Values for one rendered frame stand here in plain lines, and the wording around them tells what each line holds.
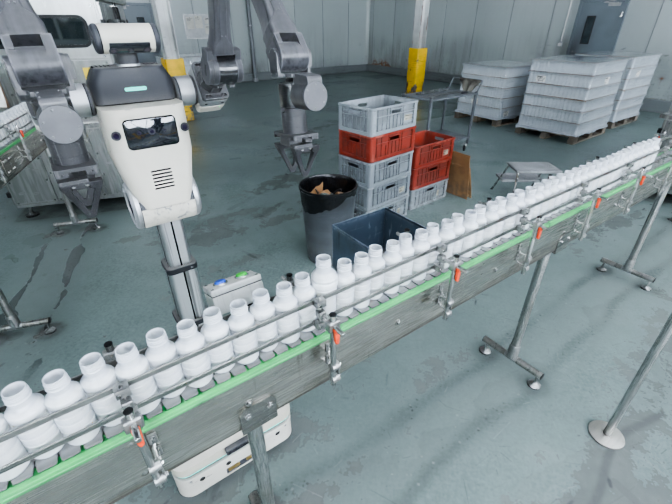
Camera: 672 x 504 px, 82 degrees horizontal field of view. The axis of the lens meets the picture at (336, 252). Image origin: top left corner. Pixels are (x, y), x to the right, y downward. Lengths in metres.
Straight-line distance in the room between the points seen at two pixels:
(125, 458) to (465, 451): 1.51
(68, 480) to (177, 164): 0.85
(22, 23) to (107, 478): 0.84
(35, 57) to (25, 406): 0.58
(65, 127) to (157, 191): 0.63
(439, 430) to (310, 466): 0.64
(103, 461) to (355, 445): 1.28
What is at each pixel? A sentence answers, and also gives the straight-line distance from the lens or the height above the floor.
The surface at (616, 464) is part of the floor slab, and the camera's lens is 2.34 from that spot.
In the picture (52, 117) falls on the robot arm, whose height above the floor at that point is 1.58.
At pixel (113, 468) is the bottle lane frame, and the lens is 1.01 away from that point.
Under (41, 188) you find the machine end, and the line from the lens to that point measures 4.78.
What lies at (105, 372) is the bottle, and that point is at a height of 1.13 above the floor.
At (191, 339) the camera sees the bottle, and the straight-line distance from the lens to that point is 0.88.
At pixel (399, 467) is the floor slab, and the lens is 1.98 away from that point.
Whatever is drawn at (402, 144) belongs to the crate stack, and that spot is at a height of 0.75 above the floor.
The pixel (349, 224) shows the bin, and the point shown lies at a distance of 1.72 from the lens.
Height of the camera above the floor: 1.71
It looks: 31 degrees down
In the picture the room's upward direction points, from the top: straight up
